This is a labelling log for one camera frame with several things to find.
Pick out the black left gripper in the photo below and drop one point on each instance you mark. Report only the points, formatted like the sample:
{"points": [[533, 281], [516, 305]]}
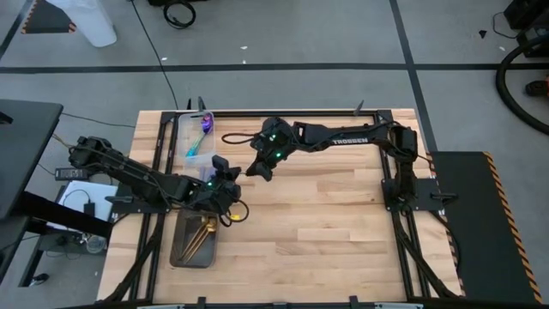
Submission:
{"points": [[214, 193]]}

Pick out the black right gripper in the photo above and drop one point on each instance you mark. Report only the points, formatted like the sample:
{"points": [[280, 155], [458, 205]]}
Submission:
{"points": [[274, 143]]}

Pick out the gold spoon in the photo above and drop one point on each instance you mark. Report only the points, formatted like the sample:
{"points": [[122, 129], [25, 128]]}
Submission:
{"points": [[188, 243], [212, 224], [195, 246]]}

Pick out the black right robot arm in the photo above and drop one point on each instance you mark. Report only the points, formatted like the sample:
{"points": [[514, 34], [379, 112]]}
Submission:
{"points": [[349, 139]]}

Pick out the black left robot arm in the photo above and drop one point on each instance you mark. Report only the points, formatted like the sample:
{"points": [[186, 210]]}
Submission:
{"points": [[137, 178]]}

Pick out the dark smoked plastic container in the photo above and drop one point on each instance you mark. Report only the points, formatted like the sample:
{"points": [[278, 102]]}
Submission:
{"points": [[206, 253]]}

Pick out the white paper sheet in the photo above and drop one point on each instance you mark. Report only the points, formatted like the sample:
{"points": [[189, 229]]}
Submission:
{"points": [[100, 193]]}

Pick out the black power adapter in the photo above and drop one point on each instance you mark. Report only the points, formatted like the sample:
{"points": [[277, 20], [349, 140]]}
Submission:
{"points": [[89, 209]]}

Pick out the clear round lid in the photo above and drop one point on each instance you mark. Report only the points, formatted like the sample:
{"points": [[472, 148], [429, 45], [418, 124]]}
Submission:
{"points": [[96, 244]]}

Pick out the black power brick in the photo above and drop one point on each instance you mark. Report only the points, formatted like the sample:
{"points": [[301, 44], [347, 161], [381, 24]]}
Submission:
{"points": [[70, 173]]}

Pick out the black stand legs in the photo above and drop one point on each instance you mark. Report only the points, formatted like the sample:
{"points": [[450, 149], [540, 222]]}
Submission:
{"points": [[64, 216]]}

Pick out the black desk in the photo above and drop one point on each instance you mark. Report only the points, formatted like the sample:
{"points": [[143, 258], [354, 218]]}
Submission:
{"points": [[25, 150]]}

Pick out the large black hazard-striped platform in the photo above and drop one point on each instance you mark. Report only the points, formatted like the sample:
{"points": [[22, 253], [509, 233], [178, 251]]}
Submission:
{"points": [[480, 236]]}

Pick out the black hazard-striped floor mat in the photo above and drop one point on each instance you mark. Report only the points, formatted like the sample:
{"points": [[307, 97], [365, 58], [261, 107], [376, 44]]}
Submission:
{"points": [[43, 19]]}

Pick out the small black floor scrap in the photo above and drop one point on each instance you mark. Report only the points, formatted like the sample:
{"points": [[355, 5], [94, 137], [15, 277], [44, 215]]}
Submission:
{"points": [[483, 33]]}

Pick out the black orange tool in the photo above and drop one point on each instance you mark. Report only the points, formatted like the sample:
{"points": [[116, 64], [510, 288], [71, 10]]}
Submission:
{"points": [[536, 88]]}

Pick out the black equipment case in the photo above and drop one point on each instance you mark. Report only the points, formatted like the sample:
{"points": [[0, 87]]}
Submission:
{"points": [[532, 17]]}

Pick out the black metal table frame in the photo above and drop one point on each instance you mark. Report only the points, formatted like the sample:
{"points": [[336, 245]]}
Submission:
{"points": [[279, 114]]}

